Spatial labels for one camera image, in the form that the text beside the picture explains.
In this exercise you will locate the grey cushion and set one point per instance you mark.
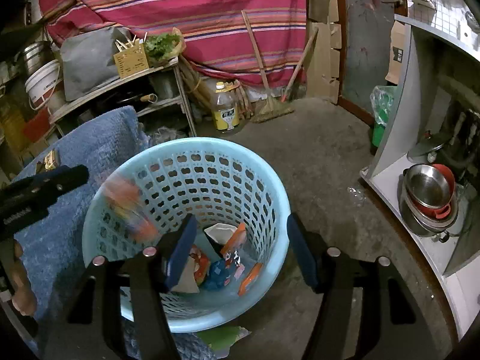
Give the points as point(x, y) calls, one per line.
point(88, 62)

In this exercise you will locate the striped pink curtain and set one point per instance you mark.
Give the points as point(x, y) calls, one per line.
point(254, 41)

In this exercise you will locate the low wooden side table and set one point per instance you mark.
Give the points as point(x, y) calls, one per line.
point(148, 91)

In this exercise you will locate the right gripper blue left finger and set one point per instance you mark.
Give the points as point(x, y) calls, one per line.
point(177, 248)

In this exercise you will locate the yellow patterned snack box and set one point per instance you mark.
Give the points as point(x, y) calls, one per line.
point(50, 162)

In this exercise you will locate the steel bowls stack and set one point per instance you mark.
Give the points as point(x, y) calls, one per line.
point(428, 194)

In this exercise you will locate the white kitchen cabinet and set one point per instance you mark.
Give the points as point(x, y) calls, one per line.
point(435, 120)

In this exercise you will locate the steel pot on shelf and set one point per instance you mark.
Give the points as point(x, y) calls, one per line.
point(35, 56)

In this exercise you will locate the light blue laundry basket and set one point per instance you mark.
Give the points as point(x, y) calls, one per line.
point(181, 188)

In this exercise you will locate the white plastic bucket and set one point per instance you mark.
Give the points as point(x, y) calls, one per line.
point(45, 88)

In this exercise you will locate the green leafy vegetables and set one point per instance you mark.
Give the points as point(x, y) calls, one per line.
point(160, 49)

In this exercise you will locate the orange plastic wrapper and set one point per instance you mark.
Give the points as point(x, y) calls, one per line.
point(240, 258)

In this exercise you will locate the clear oil bottle yellow label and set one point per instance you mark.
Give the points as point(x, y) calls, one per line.
point(225, 108)

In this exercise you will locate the person's left hand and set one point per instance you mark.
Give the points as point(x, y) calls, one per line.
point(23, 299)

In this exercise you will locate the red blue snack can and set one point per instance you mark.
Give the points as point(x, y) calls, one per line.
point(124, 198)

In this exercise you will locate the red plastic basin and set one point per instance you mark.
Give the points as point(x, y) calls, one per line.
point(38, 126)

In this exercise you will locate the yellow perforated utensil box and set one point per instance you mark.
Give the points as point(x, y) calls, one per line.
point(131, 57)

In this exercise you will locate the blue plastic bag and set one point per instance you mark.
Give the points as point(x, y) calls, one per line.
point(221, 273)

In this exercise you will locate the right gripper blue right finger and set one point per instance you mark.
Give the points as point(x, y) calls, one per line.
point(299, 240)

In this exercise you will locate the blue fuzzy table cloth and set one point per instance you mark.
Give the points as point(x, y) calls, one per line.
point(102, 309)

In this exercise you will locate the cardboard box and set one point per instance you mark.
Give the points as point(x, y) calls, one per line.
point(396, 53)

